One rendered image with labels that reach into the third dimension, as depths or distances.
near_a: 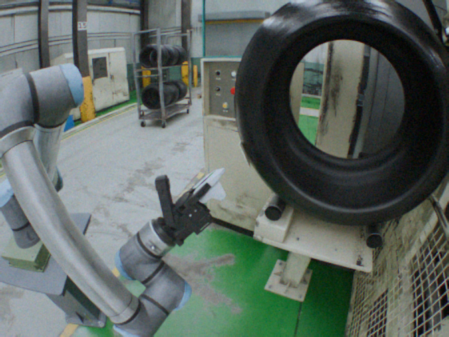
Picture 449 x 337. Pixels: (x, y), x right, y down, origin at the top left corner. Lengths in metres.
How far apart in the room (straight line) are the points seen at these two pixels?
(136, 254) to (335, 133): 0.74
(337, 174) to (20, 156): 0.84
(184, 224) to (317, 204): 0.31
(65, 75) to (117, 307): 0.50
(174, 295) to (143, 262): 0.11
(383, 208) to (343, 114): 0.41
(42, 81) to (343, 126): 0.88
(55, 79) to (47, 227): 0.29
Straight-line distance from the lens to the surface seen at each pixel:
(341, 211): 0.50
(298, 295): 1.46
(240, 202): 1.52
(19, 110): 0.46
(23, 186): 0.44
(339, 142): 0.83
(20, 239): 1.07
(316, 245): 0.64
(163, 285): 0.57
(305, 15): 0.43
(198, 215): 0.49
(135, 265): 0.56
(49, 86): 0.49
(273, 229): 0.59
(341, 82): 0.79
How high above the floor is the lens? 1.26
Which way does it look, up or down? 29 degrees down
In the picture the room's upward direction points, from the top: straight up
